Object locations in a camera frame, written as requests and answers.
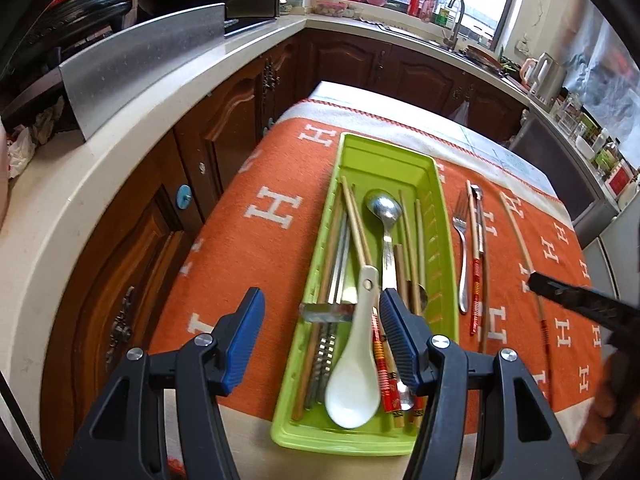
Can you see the green bottle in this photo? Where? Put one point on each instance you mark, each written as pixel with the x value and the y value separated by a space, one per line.
pixel 442 16

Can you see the metal chopstick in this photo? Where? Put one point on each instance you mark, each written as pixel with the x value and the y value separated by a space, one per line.
pixel 336 265
pixel 344 272

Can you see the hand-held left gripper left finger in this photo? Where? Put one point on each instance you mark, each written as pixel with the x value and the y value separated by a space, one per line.
pixel 248 340

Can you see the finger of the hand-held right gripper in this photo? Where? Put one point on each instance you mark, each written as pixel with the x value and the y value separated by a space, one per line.
pixel 560 290

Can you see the white ceramic spoon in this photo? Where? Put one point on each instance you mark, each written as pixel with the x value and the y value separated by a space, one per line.
pixel 352 390

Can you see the row of condiment jars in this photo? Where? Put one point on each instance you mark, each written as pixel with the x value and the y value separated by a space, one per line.
pixel 607 155

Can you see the white pink jug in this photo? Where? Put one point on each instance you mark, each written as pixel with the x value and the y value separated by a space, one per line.
pixel 527 71

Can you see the orange lettered blanket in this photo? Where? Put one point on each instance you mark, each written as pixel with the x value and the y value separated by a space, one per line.
pixel 250 270

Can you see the brown wooden chopstick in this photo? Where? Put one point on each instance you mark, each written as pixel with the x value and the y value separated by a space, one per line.
pixel 414 297
pixel 401 270

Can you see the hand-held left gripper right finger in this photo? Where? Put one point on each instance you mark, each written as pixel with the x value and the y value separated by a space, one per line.
pixel 400 345

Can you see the steel electric kettle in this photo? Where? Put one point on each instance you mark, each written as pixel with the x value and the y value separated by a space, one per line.
pixel 547 77

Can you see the long red-banded bamboo chopstick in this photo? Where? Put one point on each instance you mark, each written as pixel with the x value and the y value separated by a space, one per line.
pixel 522 255

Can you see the star-marked bamboo chopstick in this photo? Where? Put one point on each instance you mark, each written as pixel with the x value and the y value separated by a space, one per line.
pixel 407 240

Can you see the person's right hand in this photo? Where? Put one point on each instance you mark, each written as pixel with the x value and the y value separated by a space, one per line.
pixel 602 400

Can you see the white crumpled plastic bag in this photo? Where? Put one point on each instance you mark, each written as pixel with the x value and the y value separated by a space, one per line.
pixel 20 150

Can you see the white kitchen counter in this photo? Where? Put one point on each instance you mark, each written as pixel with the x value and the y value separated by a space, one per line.
pixel 125 125

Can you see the metal spoon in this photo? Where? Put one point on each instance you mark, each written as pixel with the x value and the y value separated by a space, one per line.
pixel 424 300
pixel 384 207

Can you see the pink bottle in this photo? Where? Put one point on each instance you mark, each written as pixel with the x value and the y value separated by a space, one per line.
pixel 429 5

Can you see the green plastic utensil tray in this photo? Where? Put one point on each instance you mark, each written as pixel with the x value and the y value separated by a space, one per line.
pixel 380 160

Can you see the black round coiled rings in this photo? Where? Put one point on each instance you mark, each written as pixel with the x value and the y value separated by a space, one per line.
pixel 85 7

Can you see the red-coiled bamboo chopstick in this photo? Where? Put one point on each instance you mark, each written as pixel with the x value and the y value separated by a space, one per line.
pixel 473 250

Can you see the blue cabinet knob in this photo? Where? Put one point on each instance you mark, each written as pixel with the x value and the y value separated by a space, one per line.
pixel 183 196

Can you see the grey metal appliance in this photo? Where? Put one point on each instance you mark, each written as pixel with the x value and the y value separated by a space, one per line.
pixel 555 150

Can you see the silver metal splash panel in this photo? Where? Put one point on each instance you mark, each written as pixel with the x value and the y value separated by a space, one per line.
pixel 140 75

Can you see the metal kitchen faucet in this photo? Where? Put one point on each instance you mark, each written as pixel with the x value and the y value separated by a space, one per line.
pixel 454 35

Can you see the hanging clear plastic bag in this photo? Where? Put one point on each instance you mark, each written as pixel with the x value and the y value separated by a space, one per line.
pixel 462 111

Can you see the metal fork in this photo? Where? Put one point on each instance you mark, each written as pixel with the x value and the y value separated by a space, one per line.
pixel 461 260

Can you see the red patterned chopsticks on cloth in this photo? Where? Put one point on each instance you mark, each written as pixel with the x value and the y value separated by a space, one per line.
pixel 481 270

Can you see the small metal bar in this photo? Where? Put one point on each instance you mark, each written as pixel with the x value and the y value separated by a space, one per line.
pixel 325 312

